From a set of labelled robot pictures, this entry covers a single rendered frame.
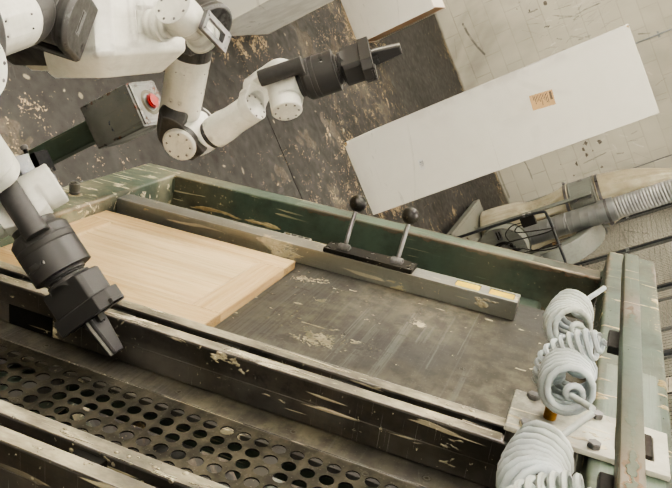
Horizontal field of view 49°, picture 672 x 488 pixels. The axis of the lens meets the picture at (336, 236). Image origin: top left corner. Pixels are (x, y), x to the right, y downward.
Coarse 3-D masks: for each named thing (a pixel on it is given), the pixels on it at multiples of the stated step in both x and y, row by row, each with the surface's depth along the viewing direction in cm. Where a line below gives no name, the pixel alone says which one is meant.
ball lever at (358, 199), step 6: (354, 198) 158; (360, 198) 158; (354, 204) 158; (360, 204) 158; (366, 204) 159; (354, 210) 159; (360, 210) 158; (354, 216) 158; (354, 222) 159; (348, 228) 158; (348, 234) 158; (348, 240) 158; (342, 246) 157; (348, 246) 156
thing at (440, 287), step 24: (144, 216) 172; (168, 216) 169; (192, 216) 168; (216, 216) 170; (240, 240) 164; (264, 240) 161; (288, 240) 161; (312, 264) 159; (336, 264) 156; (360, 264) 154; (408, 288) 152; (432, 288) 150; (456, 288) 148; (480, 288) 149; (504, 312) 146
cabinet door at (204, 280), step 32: (96, 224) 160; (128, 224) 163; (0, 256) 138; (96, 256) 144; (128, 256) 147; (160, 256) 149; (192, 256) 151; (224, 256) 153; (256, 256) 155; (128, 288) 132; (160, 288) 134; (192, 288) 136; (224, 288) 137; (256, 288) 139; (192, 320) 123
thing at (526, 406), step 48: (0, 288) 116; (48, 288) 118; (144, 336) 108; (192, 336) 107; (240, 336) 109; (576, 336) 85; (192, 384) 107; (240, 384) 104; (288, 384) 101; (336, 384) 99; (384, 384) 101; (336, 432) 100; (384, 432) 97; (432, 432) 95; (480, 432) 93; (576, 432) 89; (480, 480) 94
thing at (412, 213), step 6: (408, 210) 154; (414, 210) 154; (402, 216) 155; (408, 216) 154; (414, 216) 154; (408, 222) 155; (414, 222) 155; (408, 228) 155; (402, 240) 154; (402, 246) 154; (396, 258) 153; (402, 258) 153
